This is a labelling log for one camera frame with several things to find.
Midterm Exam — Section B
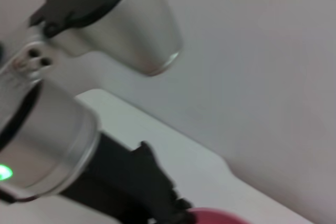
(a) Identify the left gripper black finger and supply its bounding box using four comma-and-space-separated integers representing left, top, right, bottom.
172, 197, 198, 224

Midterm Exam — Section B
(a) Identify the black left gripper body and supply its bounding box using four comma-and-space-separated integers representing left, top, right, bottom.
59, 131, 182, 224

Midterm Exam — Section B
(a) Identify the pink plastic bowl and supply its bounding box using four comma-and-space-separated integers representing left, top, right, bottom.
188, 207, 259, 224

